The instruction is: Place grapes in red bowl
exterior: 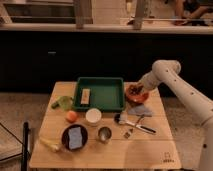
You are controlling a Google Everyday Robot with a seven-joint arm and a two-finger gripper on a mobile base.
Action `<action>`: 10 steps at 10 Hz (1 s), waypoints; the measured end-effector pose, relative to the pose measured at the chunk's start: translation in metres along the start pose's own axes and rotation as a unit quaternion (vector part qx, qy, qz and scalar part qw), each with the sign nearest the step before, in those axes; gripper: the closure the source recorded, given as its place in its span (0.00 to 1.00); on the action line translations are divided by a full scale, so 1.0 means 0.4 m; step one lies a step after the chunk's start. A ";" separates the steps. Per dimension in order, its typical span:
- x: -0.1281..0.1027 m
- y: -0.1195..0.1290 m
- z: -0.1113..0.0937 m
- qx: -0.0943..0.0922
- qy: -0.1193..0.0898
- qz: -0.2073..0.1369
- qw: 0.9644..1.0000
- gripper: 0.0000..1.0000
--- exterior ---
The black plate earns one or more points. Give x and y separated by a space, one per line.
65 137

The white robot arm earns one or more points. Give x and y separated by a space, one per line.
167 72

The green plastic tray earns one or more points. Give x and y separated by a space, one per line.
106 94

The red bowl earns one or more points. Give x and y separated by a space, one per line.
141 98

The green toy vegetable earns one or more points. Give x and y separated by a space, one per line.
64 102

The small wooden block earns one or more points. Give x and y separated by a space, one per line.
85 96

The blue sponge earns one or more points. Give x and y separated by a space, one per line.
75 138

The orange toy fruit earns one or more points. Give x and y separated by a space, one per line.
71 116

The black chair frame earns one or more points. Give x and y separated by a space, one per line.
25 154

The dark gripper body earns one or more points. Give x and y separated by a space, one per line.
135 89

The metal cup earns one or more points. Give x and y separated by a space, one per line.
104 134

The black handled kitchen tool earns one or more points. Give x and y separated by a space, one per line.
119 119

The blue cloth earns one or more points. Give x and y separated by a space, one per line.
140 110

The white cup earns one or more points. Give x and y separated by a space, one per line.
93 116

